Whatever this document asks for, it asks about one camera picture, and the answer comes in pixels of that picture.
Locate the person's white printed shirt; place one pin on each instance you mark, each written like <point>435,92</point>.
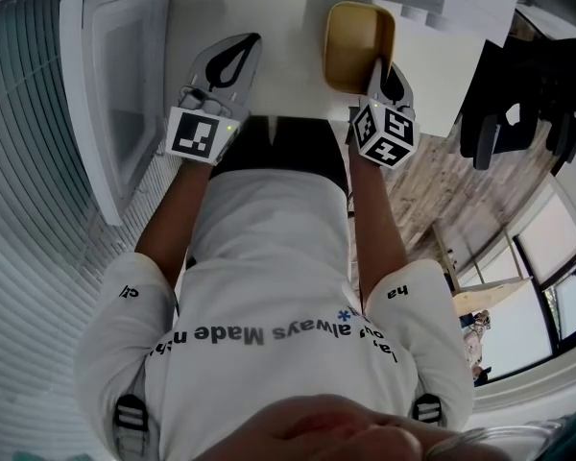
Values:
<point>269,257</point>

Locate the person's left forearm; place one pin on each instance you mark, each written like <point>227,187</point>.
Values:
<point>173,228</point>

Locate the light wooden board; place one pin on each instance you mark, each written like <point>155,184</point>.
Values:
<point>489,296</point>

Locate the person's face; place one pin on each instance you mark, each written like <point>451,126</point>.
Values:
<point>317,435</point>

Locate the yellow plastic bowl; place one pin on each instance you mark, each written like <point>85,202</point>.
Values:
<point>350,46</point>

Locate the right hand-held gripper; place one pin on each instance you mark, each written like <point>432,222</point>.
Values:
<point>389,132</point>

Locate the white microwave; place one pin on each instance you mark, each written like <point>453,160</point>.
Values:
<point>120,65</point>

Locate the black office chair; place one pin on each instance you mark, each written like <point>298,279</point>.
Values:
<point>568,137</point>
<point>489,137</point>

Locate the grey slatted window blinds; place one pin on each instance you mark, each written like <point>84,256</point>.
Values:
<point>29,185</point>

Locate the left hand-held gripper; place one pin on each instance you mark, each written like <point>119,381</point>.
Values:
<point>194,135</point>

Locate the white table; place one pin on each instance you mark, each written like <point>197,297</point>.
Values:
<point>288,80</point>

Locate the person's right forearm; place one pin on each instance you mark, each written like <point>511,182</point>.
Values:
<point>374,228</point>

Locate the black framed window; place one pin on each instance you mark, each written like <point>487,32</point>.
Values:
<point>547,267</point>

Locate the clear eyeglasses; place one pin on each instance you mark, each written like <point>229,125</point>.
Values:
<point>489,437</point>

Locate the person's black trousers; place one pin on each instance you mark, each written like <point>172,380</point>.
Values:
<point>278,147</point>

